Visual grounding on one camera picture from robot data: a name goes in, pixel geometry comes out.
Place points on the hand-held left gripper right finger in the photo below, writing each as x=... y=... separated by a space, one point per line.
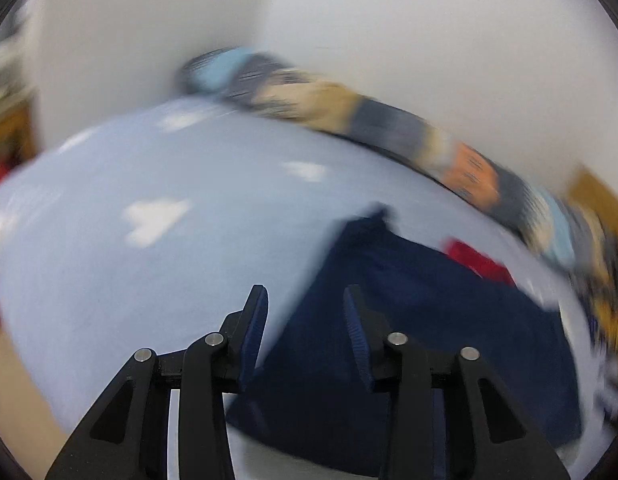
x=358 y=345

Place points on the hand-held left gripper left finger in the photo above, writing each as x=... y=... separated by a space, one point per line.
x=254 y=340

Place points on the navy blue jacket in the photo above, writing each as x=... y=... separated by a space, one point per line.
x=439 y=320

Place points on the rolled patchwork quilt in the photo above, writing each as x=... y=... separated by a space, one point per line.
x=389 y=120

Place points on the dark patterned cloth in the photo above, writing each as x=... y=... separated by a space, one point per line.
x=609 y=310

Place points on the wooden headboard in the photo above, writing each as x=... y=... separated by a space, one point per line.
x=596 y=195

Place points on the wooden side furniture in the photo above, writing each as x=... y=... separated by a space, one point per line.
x=9 y=130

